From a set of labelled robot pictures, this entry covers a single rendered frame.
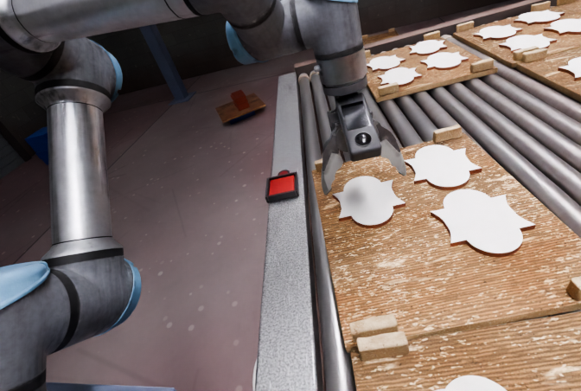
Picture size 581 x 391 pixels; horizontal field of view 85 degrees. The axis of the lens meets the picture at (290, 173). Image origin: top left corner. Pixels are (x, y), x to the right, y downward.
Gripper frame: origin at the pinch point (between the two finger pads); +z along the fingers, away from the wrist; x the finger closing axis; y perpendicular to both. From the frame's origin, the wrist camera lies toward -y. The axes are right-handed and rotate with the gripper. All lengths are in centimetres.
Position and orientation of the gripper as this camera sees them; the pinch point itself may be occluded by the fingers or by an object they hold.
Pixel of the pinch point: (365, 188)
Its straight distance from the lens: 60.6
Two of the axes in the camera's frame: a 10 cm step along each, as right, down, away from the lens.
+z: 2.6, 8.4, 4.8
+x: -9.6, 2.4, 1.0
